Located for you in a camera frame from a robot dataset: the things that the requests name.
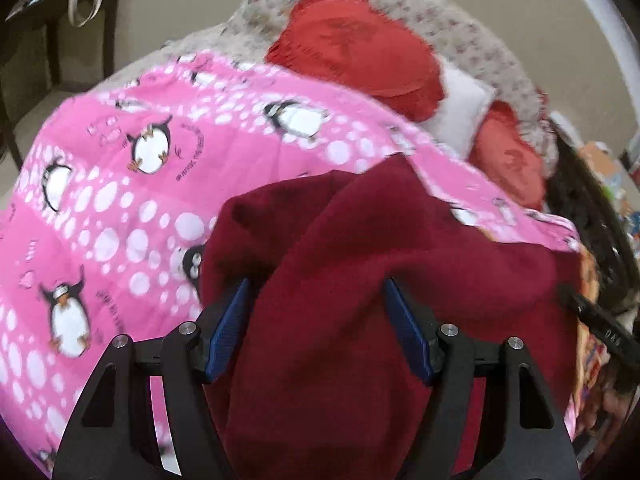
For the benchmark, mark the small red heart cushion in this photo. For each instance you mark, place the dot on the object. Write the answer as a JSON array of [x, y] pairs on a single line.
[[507, 160]]

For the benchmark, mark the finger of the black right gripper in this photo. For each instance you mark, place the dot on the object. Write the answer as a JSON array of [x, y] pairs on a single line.
[[620, 342]]

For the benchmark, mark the grey floral bed cover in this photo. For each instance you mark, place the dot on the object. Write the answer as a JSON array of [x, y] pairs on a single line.
[[453, 33]]

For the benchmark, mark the dark red garment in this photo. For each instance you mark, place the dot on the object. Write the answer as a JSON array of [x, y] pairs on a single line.
[[320, 388]]

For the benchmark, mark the dark wooden desk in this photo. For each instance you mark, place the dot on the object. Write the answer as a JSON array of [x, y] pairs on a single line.
[[45, 15]]

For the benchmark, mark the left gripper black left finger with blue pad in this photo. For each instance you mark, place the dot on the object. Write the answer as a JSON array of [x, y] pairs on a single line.
[[111, 433]]

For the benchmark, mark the dark wooden bedside table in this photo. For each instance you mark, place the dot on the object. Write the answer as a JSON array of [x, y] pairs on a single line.
[[587, 188]]

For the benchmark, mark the white pillow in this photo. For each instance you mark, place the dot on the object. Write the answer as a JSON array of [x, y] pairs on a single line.
[[462, 111]]

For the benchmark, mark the large red heart cushion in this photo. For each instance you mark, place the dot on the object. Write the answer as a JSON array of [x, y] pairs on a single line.
[[349, 42]]

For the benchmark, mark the colourful patterned clothing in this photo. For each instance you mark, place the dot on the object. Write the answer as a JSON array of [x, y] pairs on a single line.
[[594, 387]]

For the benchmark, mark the pink penguin blanket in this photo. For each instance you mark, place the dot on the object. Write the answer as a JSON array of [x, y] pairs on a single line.
[[106, 229]]

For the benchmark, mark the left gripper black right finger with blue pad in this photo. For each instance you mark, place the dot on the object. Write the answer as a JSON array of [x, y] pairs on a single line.
[[490, 415]]

